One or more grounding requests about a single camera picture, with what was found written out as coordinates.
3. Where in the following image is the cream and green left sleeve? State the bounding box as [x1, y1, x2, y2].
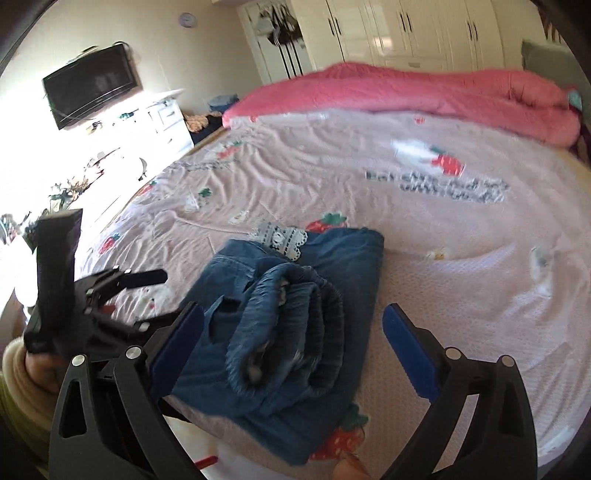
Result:
[1, 337, 57, 449]

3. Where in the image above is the round purple wall clock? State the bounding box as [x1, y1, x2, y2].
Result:
[178, 12, 197, 29]

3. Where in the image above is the person's left hand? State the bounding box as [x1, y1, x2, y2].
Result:
[25, 352, 69, 394]

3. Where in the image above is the pink fluffy blanket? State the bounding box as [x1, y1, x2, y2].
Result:
[222, 62, 580, 149]

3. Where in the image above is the grey pillow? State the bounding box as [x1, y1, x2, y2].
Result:
[521, 40, 590, 92]

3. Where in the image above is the pink strawberry bear bed sheet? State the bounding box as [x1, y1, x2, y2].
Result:
[76, 111, 590, 464]

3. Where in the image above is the white wardrobe with doors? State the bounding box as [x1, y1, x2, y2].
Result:
[238, 0, 547, 84]

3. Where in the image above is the black wall television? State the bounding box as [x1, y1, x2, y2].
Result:
[42, 43, 139, 130]

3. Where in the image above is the white dresser with drawers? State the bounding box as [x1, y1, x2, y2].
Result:
[1, 89, 192, 298]

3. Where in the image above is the blue denim pants lace trim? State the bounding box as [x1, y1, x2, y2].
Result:
[172, 228, 384, 465]

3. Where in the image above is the person's right hand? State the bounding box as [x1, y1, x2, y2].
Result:
[332, 452, 372, 480]

